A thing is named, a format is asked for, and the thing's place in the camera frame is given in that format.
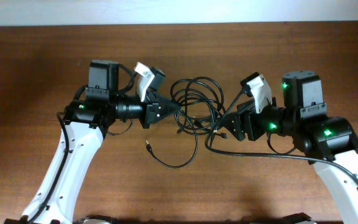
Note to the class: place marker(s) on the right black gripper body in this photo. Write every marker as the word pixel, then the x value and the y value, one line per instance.
pixel 249 123

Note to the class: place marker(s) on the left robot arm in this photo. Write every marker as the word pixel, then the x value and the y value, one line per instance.
pixel 113 93

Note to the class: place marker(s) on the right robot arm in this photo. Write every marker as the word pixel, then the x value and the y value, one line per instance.
pixel 329 144

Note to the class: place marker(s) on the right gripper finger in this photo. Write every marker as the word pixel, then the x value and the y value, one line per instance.
pixel 247 107
pixel 230 123

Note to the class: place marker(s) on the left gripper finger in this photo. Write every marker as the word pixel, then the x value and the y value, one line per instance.
pixel 167 110
pixel 165 102

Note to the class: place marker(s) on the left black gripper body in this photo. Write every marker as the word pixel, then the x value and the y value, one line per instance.
pixel 147 109

